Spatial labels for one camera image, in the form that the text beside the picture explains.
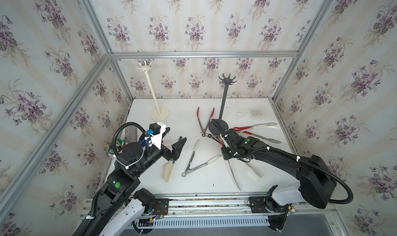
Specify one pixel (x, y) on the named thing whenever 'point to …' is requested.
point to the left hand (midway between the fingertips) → (177, 134)
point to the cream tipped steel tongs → (188, 171)
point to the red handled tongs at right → (241, 128)
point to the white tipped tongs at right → (268, 124)
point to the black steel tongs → (210, 135)
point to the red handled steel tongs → (248, 164)
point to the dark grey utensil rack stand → (222, 123)
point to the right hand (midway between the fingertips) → (226, 152)
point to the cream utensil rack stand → (157, 114)
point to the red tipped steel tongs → (203, 130)
